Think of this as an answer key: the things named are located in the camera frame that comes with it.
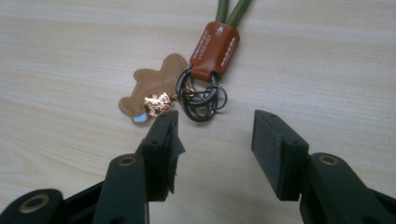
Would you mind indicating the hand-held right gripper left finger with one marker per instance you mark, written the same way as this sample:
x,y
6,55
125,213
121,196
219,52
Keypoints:
x,y
158,161

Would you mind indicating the tan leather bear charm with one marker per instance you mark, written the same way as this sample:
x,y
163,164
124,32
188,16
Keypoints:
x,y
155,79

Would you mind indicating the shiny copper charm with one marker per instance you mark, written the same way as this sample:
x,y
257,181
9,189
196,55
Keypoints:
x,y
157,104

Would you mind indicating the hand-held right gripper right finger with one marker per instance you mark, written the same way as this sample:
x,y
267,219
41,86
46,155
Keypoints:
x,y
274,161

